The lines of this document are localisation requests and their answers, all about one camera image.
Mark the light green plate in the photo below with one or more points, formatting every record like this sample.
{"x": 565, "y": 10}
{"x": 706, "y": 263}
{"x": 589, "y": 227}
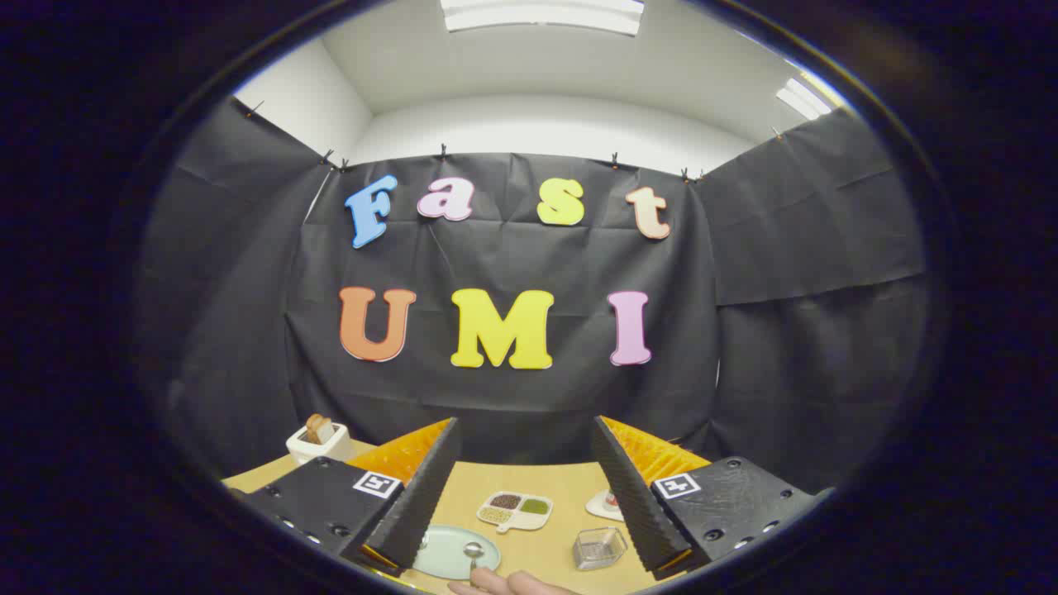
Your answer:
{"x": 446, "y": 555}

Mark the pile of dark red beans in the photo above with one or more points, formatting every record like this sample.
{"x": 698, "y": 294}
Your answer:
{"x": 506, "y": 501}

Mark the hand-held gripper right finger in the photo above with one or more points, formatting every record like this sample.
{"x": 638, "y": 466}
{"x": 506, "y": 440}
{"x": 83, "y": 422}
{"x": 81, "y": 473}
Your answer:
{"x": 632, "y": 504}

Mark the ceiling light panel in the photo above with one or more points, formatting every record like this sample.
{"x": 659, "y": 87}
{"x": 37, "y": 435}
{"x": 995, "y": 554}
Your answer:
{"x": 541, "y": 15}
{"x": 803, "y": 99}

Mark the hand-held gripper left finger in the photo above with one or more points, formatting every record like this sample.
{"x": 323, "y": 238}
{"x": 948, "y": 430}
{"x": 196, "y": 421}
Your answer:
{"x": 421, "y": 504}

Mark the pile of tan beans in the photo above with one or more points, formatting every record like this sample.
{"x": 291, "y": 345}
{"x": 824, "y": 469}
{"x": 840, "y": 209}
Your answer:
{"x": 494, "y": 515}

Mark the white divided dish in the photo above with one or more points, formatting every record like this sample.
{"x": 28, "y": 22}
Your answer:
{"x": 514, "y": 521}

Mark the toasted bread slice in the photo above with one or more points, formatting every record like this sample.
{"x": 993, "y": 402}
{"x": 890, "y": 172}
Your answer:
{"x": 317, "y": 428}

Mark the white toaster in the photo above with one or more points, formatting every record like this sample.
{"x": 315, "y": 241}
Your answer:
{"x": 322, "y": 450}

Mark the pile of green beans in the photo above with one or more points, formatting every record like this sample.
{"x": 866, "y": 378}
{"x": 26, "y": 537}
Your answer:
{"x": 535, "y": 506}

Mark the white square coaster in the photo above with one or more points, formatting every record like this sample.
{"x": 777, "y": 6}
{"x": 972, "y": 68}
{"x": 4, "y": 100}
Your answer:
{"x": 599, "y": 508}

